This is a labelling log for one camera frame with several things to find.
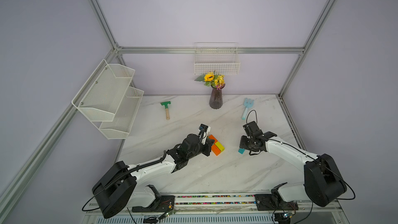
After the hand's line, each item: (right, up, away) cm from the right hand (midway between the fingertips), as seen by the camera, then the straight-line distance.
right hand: (244, 146), depth 90 cm
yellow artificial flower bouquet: (-16, +39, +5) cm, 42 cm away
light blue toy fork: (+9, +26, +24) cm, 37 cm away
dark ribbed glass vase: (-16, +28, +18) cm, 37 cm away
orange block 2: (-17, -2, 0) cm, 17 cm away
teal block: (-2, -3, +1) cm, 4 cm away
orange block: (-19, +4, +6) cm, 20 cm away
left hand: (-19, +4, -9) cm, 21 cm away
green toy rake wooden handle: (-53, +26, +25) cm, 64 cm away
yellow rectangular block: (-15, 0, +1) cm, 15 cm away
